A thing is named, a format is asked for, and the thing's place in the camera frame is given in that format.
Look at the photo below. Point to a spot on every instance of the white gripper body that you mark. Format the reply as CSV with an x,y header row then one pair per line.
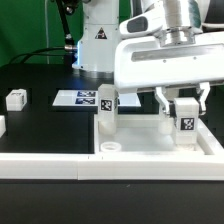
x,y
153,53

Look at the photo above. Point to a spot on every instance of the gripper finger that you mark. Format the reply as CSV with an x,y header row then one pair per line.
x,y
165,98
203,90

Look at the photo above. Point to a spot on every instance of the white square table top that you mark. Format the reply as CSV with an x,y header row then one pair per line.
x,y
139,135

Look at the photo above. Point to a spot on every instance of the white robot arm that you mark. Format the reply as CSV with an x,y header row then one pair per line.
x,y
96,49

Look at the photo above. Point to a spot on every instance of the white marker sheet with tags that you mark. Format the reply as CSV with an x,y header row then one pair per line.
x,y
78,98

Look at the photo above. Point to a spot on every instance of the white U-shaped fence frame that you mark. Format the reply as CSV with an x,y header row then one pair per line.
x,y
102,166

